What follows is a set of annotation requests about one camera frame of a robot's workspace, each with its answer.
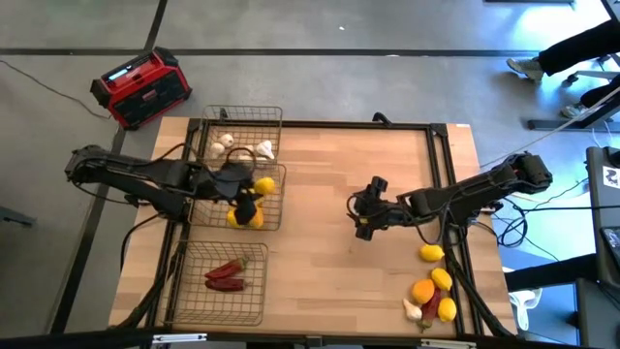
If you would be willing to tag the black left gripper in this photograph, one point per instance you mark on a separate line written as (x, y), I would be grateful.
(232, 181)

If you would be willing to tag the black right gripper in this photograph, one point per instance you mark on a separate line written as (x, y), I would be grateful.
(382, 213)

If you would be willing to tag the round orange fruit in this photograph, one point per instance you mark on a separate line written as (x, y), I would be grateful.
(423, 291)

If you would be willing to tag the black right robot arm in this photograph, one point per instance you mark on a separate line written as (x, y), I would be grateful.
(474, 191)

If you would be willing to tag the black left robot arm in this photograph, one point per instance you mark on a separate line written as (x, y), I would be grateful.
(145, 174)

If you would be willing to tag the red and black radio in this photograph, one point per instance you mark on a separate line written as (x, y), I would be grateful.
(140, 89)

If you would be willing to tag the white floor object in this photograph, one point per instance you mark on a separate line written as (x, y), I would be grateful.
(525, 300)

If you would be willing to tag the black floor beam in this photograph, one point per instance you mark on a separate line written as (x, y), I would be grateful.
(547, 274)

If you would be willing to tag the thin white pole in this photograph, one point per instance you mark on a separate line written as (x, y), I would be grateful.
(547, 128)

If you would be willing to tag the black desk foot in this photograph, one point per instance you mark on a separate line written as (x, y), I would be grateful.
(557, 125)

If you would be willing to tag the dark grey floor object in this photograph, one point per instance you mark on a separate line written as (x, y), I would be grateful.
(17, 216)

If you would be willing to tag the dark grey desk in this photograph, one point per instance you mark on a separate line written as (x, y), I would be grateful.
(600, 218)

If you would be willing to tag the black office chair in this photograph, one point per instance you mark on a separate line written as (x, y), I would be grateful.
(591, 75)

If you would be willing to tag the person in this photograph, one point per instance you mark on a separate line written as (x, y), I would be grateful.
(581, 46)

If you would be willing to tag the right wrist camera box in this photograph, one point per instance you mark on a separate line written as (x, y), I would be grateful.
(379, 185)

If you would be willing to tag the black aluminium table frame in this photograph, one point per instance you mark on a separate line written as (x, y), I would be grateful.
(329, 124)

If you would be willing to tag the black frame clamp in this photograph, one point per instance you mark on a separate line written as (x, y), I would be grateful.
(382, 118)

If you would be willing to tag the silver frame bracket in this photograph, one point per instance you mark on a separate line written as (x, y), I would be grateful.
(448, 344)
(179, 338)

